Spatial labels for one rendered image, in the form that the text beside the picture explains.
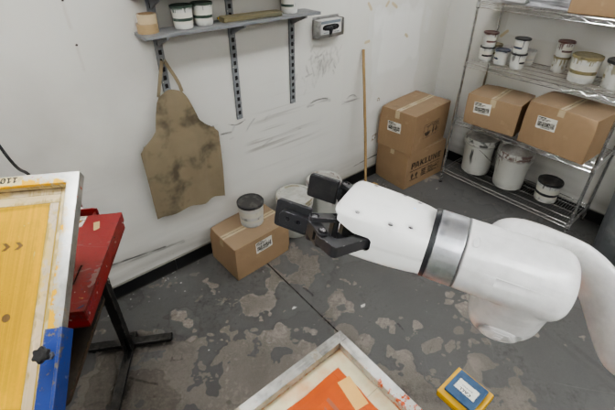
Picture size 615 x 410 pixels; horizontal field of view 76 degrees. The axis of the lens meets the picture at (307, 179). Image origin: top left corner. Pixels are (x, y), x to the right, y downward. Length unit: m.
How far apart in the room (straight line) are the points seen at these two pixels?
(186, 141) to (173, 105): 0.25
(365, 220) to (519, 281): 0.15
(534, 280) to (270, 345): 2.38
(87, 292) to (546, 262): 1.52
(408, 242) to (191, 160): 2.44
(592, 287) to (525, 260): 0.18
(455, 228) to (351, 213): 0.10
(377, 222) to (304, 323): 2.43
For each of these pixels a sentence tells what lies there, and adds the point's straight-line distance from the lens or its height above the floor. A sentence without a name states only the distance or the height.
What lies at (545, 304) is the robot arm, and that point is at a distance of 0.43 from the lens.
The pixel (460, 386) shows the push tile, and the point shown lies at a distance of 1.53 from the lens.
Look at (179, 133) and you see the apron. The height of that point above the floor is 1.11.
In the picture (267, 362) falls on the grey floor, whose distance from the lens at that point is 2.65.
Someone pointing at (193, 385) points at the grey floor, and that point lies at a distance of 2.65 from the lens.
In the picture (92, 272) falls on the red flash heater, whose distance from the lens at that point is 1.77.
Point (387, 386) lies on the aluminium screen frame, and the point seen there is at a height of 0.99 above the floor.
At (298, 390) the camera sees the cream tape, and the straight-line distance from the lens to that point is 1.46.
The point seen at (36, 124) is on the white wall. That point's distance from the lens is 2.49.
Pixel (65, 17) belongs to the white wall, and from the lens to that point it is 2.40.
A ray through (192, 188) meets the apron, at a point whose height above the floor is 0.68.
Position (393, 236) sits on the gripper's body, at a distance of 0.40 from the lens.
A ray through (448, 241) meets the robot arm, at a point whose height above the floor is 1.97.
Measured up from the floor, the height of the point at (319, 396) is 0.96.
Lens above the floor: 2.22
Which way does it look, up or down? 32 degrees down
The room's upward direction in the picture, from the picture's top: straight up
